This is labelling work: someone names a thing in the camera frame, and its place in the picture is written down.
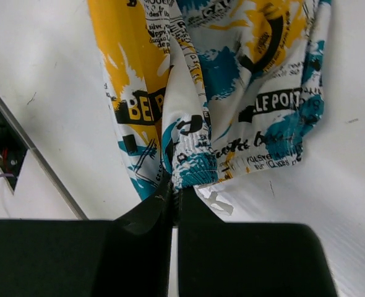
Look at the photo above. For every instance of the colourful printed shorts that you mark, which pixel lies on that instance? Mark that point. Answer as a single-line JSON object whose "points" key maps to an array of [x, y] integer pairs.
{"points": [[205, 91]]}

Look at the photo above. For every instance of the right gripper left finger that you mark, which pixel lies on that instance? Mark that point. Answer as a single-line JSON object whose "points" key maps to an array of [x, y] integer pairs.
{"points": [[128, 256]]}

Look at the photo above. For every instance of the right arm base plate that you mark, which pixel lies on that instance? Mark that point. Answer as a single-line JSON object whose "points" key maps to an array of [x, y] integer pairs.
{"points": [[13, 147]]}

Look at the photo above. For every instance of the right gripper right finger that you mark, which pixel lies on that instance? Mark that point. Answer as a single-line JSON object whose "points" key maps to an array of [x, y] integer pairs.
{"points": [[216, 258]]}

